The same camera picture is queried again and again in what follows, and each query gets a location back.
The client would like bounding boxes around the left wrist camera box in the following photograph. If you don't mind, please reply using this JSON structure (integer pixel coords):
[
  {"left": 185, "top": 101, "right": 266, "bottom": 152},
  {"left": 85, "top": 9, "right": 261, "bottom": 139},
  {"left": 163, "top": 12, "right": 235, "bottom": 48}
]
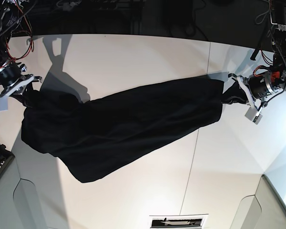
[{"left": 245, "top": 107, "right": 263, "bottom": 125}]

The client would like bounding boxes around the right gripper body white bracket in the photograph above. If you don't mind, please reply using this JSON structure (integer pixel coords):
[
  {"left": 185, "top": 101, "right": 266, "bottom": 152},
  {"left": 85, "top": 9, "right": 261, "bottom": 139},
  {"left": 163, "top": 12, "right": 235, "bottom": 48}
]
[{"left": 0, "top": 74, "right": 42, "bottom": 98}]

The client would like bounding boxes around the black graphic t-shirt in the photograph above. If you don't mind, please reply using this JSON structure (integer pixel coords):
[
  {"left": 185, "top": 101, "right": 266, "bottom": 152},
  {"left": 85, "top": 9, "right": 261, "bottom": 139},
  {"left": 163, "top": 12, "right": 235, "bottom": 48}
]
[{"left": 20, "top": 78, "right": 250, "bottom": 184}]

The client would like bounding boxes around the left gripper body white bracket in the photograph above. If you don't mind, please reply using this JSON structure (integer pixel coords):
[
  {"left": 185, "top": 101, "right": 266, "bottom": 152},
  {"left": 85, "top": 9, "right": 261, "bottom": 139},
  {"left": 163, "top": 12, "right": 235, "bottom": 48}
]
[{"left": 228, "top": 73, "right": 268, "bottom": 112}]

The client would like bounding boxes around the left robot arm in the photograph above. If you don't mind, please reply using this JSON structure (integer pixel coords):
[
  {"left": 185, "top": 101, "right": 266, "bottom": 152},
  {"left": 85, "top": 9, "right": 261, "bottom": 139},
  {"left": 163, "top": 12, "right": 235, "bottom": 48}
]
[{"left": 222, "top": 0, "right": 286, "bottom": 112}]

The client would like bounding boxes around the printed paper label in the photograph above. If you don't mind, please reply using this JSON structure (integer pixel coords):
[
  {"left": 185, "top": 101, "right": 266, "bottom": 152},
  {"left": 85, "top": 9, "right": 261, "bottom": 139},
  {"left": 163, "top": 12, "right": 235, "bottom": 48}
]
[{"left": 149, "top": 214, "right": 209, "bottom": 229}]

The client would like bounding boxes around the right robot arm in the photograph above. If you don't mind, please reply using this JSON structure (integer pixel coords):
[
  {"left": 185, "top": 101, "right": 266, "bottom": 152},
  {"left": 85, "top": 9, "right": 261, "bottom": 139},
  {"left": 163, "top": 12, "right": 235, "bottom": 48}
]
[{"left": 0, "top": 0, "right": 42, "bottom": 111}]

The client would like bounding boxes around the grey cable loop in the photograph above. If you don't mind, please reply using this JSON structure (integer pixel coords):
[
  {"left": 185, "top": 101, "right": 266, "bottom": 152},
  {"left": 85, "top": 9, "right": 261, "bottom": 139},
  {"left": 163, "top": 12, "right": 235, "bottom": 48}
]
[{"left": 255, "top": 7, "right": 272, "bottom": 26}]

